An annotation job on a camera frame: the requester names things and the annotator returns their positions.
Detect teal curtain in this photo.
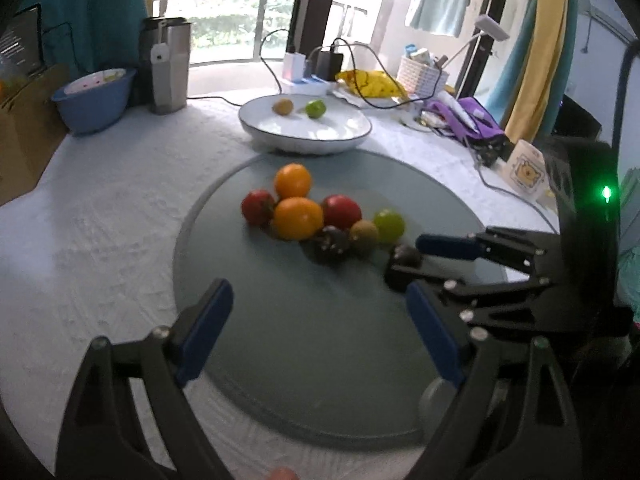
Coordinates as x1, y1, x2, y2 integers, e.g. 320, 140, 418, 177
482, 0, 581, 136
20, 0, 151, 81

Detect white plate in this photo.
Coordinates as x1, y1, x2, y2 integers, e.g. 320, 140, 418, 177
238, 94, 373, 155

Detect balcony railing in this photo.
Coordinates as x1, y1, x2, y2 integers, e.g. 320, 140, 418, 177
152, 0, 368, 66

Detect dark window post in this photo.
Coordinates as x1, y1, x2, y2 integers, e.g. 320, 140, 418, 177
290, 0, 346, 66

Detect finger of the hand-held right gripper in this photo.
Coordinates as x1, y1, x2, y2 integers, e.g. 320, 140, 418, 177
384, 260, 556, 332
416, 226, 561, 273

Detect yellow plastic bag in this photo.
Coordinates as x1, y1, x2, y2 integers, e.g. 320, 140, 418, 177
336, 70, 408, 99

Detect white power strip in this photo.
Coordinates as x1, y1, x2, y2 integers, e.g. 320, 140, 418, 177
280, 76, 335, 97

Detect cardboard box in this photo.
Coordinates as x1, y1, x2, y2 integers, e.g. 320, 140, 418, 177
0, 62, 71, 206

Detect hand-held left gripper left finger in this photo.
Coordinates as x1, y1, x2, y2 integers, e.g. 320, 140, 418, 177
55, 278, 236, 480

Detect grey cable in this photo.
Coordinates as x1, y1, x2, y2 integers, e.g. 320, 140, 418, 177
470, 145, 551, 207

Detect white desk lamp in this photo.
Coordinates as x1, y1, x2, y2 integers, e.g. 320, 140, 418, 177
440, 15, 510, 98

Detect purple cloth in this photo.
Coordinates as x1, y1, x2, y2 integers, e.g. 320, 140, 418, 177
424, 97, 508, 147

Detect white plastic basket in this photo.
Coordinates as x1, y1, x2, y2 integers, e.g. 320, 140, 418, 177
397, 55, 450, 97

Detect pink and white bowl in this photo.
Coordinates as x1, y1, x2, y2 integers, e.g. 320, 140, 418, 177
64, 71, 127, 96

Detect white tube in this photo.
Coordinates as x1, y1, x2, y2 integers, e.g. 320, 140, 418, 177
440, 92, 483, 131

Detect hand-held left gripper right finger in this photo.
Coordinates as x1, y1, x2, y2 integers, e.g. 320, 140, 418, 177
405, 280, 583, 480

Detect blue plastic bowl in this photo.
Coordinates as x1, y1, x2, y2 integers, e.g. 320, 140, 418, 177
51, 67, 137, 136

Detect orange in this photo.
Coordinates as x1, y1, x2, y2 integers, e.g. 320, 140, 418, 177
273, 197, 325, 241
274, 163, 313, 199

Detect grey glass turntable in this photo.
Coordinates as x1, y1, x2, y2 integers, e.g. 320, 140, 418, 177
172, 150, 508, 453

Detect small red tomato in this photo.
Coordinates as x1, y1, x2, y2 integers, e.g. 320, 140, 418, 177
241, 189, 277, 227

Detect black cable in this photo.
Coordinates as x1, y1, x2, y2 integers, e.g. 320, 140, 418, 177
187, 29, 292, 106
330, 37, 451, 109

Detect white charger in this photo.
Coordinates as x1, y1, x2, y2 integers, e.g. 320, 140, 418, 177
283, 52, 307, 81

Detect large red tomato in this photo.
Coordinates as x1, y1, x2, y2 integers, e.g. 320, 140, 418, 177
321, 194, 363, 231

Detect black tablet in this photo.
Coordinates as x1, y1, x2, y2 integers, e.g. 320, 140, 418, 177
0, 4, 47, 78

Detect steel thermos bottle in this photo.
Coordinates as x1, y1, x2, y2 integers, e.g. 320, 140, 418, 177
140, 16, 193, 115

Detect black charger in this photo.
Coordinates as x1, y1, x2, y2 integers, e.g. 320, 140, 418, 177
316, 50, 344, 81

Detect cream bear mug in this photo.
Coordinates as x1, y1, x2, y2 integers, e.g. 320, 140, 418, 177
505, 140, 548, 196

